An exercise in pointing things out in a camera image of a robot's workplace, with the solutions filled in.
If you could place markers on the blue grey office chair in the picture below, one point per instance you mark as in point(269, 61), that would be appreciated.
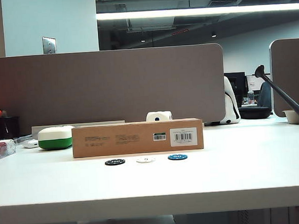
point(265, 94)

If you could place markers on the clear water bottle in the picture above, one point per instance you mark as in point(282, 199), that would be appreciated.
point(251, 96)

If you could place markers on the white and black plush toy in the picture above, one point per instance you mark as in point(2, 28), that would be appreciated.
point(230, 104)

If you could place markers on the narrow grey desk divider panel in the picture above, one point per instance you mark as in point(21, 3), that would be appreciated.
point(289, 70)

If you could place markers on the computer monitor with lit screen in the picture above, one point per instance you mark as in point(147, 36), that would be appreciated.
point(254, 84)

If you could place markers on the metal wall switch plate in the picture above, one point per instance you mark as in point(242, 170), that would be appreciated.
point(49, 45)

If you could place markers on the long ceiling light strip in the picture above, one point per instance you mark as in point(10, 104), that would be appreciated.
point(196, 11)

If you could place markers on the blue poker chip 50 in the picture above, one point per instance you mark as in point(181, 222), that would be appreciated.
point(178, 157)

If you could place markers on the brown cardboard rectangular box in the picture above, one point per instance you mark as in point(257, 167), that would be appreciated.
point(121, 141)

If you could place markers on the white poker chip 5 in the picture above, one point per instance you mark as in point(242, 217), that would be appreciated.
point(145, 160)

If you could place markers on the clear box with red chips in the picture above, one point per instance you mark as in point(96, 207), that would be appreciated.
point(0, 149)

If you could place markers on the black bowl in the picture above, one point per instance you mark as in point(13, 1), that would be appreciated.
point(254, 112)

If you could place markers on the white die with blue dot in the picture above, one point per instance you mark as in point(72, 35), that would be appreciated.
point(157, 116)

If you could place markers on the black poker chip 100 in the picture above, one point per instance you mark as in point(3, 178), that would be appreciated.
point(115, 162)

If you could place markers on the white and green rounded container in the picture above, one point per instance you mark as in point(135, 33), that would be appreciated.
point(54, 140)

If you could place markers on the dark grey watering can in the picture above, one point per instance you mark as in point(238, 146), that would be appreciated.
point(280, 91)

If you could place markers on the white paper bowl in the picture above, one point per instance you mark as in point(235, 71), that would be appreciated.
point(293, 117)

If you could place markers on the small white earbuds case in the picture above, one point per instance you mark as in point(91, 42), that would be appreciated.
point(30, 143)

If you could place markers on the black computer monitor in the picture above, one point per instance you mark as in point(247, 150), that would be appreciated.
point(239, 83)

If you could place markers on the wide grey desk divider panel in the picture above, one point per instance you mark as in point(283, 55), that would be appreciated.
point(99, 87)

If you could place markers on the black pot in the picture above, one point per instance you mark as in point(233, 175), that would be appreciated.
point(8, 127)

